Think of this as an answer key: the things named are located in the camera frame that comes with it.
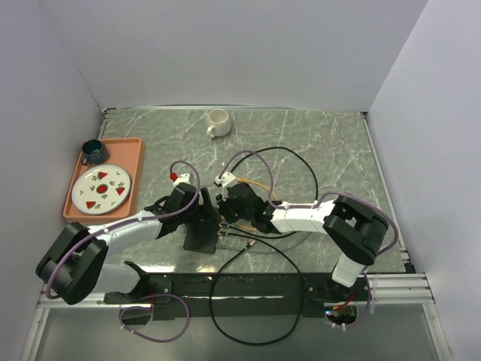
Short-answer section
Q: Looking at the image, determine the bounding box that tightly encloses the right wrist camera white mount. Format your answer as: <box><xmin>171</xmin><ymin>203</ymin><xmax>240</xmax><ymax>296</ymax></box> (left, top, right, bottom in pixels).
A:
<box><xmin>214</xmin><ymin>171</ymin><xmax>237</xmax><ymax>201</ymax></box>

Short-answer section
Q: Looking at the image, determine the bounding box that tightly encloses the white watermelon pattern plate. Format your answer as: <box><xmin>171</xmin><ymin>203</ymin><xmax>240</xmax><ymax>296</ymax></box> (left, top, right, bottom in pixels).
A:
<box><xmin>71</xmin><ymin>165</ymin><xmax>132</xmax><ymax>215</ymax></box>

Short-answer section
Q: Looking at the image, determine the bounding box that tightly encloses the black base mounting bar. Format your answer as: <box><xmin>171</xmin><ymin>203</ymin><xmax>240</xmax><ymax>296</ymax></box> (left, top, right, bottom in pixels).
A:
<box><xmin>104</xmin><ymin>272</ymin><xmax>368</xmax><ymax>320</ymax></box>

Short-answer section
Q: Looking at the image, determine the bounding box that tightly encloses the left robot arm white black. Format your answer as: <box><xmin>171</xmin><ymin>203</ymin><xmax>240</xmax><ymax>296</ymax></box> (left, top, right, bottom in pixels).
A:
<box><xmin>35</xmin><ymin>183</ymin><xmax>219</xmax><ymax>305</ymax></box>

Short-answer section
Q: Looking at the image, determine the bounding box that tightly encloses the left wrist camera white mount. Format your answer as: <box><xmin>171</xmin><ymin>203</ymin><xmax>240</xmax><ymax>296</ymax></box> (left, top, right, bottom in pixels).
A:
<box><xmin>170</xmin><ymin>172</ymin><xmax>193</xmax><ymax>187</ymax></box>

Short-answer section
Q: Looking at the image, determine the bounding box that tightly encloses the dark blue cup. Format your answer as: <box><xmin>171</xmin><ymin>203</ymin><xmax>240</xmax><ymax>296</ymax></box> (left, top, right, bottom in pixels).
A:
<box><xmin>80</xmin><ymin>139</ymin><xmax>110</xmax><ymax>165</ymax></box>

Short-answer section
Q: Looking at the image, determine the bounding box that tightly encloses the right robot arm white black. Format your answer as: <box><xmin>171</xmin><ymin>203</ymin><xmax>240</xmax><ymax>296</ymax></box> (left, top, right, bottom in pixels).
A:
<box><xmin>216</xmin><ymin>181</ymin><xmax>395</xmax><ymax>300</ymax></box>

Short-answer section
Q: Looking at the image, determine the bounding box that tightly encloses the pink tray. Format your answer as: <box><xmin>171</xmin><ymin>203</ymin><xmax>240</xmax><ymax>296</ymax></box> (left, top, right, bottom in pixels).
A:
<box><xmin>63</xmin><ymin>138</ymin><xmax>145</xmax><ymax>225</ymax></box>

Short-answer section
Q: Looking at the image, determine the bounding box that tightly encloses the black network switch box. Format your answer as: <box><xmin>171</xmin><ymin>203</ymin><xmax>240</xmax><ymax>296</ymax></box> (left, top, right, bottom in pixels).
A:
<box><xmin>183</xmin><ymin>219</ymin><xmax>219</xmax><ymax>254</ymax></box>

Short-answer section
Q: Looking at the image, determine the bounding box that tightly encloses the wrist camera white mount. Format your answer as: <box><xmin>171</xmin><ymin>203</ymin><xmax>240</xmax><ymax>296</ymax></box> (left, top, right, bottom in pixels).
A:
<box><xmin>214</xmin><ymin>171</ymin><xmax>237</xmax><ymax>201</ymax></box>
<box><xmin>170</xmin><ymin>172</ymin><xmax>193</xmax><ymax>187</ymax></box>

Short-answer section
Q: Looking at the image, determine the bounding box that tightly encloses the yellow ethernet cable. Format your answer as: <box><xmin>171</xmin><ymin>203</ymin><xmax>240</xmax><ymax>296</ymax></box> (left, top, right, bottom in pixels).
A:
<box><xmin>221</xmin><ymin>178</ymin><xmax>279</xmax><ymax>232</ymax></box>

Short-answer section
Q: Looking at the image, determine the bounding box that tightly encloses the white ceramic mug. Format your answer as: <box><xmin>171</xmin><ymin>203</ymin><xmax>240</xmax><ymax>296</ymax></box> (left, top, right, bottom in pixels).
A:
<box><xmin>206</xmin><ymin>109</ymin><xmax>231</xmax><ymax>139</ymax></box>

